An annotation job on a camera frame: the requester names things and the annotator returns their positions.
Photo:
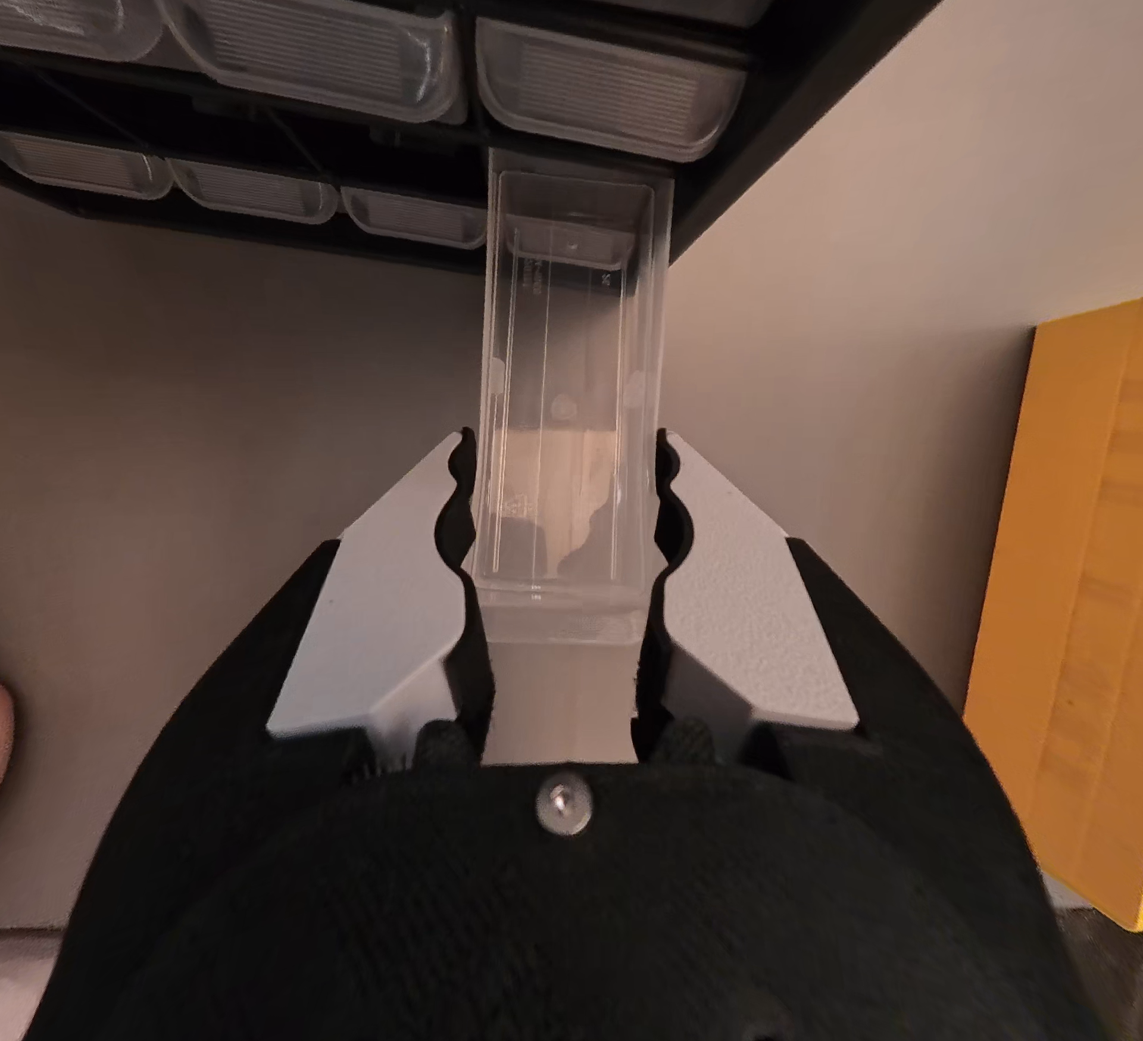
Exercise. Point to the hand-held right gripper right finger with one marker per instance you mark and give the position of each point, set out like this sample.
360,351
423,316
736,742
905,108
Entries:
750,612

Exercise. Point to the black drawer cabinet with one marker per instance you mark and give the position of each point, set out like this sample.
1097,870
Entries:
804,121

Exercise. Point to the clear plastic drawer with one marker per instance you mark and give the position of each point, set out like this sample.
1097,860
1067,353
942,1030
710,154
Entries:
571,344

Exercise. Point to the yellow plastic bin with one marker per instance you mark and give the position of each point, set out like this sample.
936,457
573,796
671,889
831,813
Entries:
1071,612

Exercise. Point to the rows of clear drawers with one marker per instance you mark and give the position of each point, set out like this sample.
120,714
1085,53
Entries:
312,49

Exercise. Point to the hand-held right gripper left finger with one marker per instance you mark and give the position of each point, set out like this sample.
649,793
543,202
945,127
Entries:
375,612

